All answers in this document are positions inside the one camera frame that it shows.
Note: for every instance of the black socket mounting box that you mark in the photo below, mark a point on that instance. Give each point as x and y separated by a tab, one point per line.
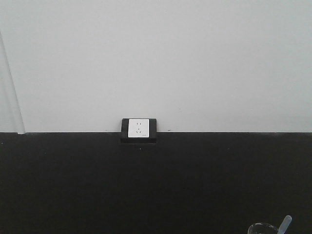
152	139

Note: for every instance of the clear plastic pipette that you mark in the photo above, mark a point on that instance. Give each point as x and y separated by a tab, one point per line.
284	224

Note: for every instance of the white wall power socket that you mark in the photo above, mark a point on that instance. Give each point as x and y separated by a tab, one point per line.
138	128

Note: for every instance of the clear glass beaker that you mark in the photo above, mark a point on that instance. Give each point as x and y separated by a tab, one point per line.
262	228

